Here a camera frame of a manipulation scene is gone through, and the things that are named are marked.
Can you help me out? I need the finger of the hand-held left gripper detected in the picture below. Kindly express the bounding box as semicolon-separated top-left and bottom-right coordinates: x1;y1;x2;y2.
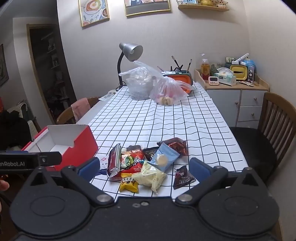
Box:
38;152;62;166

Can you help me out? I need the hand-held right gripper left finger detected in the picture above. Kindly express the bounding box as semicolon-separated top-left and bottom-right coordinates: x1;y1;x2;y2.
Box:
30;158;115;206

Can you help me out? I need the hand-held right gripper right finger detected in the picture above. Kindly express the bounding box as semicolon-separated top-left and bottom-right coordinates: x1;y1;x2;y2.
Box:
175;158;262;205

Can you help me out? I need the dark brown chocolate packet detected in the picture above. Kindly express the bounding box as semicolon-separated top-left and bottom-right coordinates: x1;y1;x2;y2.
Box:
173;165;196;190

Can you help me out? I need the red cardboard box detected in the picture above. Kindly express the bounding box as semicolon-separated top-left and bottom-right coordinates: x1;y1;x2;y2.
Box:
21;124;99;172

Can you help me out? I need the dark red long packet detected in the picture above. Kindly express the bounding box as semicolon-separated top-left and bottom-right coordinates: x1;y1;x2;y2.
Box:
107;143;122;178

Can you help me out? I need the shiny brown snack packet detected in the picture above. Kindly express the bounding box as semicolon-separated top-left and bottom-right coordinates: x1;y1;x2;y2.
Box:
157;137;188;156

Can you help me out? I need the light blue snack packet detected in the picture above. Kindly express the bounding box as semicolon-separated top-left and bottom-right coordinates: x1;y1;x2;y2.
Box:
147;142;180;172

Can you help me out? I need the red snack packet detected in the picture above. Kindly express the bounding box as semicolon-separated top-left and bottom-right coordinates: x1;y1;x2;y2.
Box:
111;148;145;183

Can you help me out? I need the pale yellow snack packet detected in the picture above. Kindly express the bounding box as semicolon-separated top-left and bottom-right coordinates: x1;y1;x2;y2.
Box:
133;160;167;194

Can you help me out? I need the black snack packet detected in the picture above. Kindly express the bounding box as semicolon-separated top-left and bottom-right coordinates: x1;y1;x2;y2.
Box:
142;147;160;161

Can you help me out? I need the plastic bag of red snacks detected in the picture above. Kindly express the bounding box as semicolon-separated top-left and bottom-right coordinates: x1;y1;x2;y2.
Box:
133;61;194;106

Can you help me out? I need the small white packet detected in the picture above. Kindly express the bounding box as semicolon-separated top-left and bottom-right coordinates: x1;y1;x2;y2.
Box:
98;156;109;171

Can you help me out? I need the black jacket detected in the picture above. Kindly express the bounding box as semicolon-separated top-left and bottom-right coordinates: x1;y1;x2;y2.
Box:
0;110;31;151

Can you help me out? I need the pink towel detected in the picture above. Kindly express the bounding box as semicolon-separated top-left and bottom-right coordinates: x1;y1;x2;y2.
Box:
71;97;90;123

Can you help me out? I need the wooden chair with black seat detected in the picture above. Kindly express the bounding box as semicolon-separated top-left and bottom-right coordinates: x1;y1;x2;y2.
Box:
229;92;296;183

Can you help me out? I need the white checkered tablecloth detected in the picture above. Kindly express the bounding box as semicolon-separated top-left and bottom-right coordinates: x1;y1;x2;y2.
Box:
89;82;249;197

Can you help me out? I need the grey drawer cabinet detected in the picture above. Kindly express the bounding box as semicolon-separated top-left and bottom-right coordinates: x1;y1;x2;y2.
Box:
194;69;270;128

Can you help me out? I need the white flat packet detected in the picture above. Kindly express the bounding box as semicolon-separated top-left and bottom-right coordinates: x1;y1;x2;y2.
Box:
99;91;116;101

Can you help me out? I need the dark bookshelf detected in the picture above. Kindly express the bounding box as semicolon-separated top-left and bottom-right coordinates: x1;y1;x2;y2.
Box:
26;23;77;121

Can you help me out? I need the orange collapsible basket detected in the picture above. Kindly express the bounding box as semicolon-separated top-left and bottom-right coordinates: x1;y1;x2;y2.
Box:
162;71;193;95

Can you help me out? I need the tissue pack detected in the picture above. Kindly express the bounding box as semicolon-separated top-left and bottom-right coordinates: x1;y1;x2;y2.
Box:
215;68;237;86

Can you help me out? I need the clear plastic bag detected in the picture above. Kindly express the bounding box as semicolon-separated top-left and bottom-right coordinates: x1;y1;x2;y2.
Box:
119;66;160;100

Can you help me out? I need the orange drink bottle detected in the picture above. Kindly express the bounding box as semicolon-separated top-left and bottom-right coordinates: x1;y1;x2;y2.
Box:
200;53;210;80

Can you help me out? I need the yellow tissue box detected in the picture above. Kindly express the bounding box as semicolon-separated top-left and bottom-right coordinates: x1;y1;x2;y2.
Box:
230;64;249;81

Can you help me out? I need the white tube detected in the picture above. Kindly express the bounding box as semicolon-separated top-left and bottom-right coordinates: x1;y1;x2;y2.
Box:
232;53;249;64

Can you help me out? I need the grey desk lamp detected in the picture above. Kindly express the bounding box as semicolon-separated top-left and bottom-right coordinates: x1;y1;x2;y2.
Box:
116;43;144;91

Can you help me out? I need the framed food picture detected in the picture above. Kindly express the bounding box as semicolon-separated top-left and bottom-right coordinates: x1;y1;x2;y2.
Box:
78;0;110;28

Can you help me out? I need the wooden wall shelf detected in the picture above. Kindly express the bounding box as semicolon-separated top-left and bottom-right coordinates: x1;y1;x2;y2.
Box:
178;0;230;11

